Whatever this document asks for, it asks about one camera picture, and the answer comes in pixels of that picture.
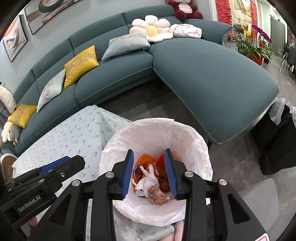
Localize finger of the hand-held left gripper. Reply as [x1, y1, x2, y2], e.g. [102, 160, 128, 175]
[5, 156, 71, 189]
[9, 156, 85, 193]

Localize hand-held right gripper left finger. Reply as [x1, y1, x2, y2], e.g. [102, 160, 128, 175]
[28, 149, 135, 241]

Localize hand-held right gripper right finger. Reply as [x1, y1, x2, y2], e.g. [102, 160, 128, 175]
[164, 148, 271, 241]

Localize small orange blue-print wrapper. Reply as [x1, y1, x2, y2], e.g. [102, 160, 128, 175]
[133, 167, 148, 186]

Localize white wrapper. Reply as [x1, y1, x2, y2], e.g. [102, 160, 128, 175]
[131, 163, 160, 197]

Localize brownish tissue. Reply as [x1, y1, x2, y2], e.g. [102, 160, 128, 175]
[147, 184, 175, 205]

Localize large orange plastic bag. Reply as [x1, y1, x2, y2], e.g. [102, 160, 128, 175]
[134, 153, 166, 186]

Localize white-lined trash can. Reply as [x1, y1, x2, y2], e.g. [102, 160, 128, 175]
[99, 118, 213, 226]

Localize floral tablecloth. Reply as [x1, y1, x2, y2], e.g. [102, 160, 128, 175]
[11, 105, 176, 241]

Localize round white brown stool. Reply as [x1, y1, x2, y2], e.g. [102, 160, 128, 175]
[0, 153, 18, 183]

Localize grey and cream plush toy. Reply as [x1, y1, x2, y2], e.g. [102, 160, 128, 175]
[1, 120, 14, 142]

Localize yellow embroidered pillow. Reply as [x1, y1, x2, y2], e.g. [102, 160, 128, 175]
[7, 103, 38, 128]
[63, 45, 99, 89]

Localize grey-blue embroidered pillow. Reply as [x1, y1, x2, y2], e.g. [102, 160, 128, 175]
[102, 32, 151, 61]
[36, 69, 67, 113]

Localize white plush cushion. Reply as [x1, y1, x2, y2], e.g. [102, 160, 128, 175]
[0, 85, 16, 112]

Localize teal sofa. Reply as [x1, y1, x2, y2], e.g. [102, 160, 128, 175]
[0, 5, 280, 156]

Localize black bag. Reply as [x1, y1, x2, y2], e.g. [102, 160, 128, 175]
[251, 104, 296, 175]

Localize bubble wrap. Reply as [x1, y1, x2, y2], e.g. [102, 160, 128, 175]
[269, 98, 287, 124]

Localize white folded blanket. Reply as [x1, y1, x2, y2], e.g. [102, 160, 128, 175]
[171, 23, 203, 39]

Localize white flower cushion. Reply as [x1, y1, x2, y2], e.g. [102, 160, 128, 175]
[129, 15, 174, 43]

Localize green potted plants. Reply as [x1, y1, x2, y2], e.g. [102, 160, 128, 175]
[231, 23, 281, 66]

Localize yellow gourd ornament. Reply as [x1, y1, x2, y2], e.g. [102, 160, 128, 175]
[239, 20, 251, 39]

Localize red teddy bear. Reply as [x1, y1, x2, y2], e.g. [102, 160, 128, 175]
[167, 0, 203, 20]

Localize dark dining chairs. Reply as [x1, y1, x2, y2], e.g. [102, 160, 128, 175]
[281, 39, 296, 81]

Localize purple orchid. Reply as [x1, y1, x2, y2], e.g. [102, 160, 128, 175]
[252, 24, 273, 47]

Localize small framed wall picture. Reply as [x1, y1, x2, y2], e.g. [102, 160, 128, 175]
[2, 14, 28, 62]

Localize large framed wall picture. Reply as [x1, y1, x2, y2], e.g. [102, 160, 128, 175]
[24, 0, 86, 35]

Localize red wall decoration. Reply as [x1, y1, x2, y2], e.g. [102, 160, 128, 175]
[215, 0, 258, 25]

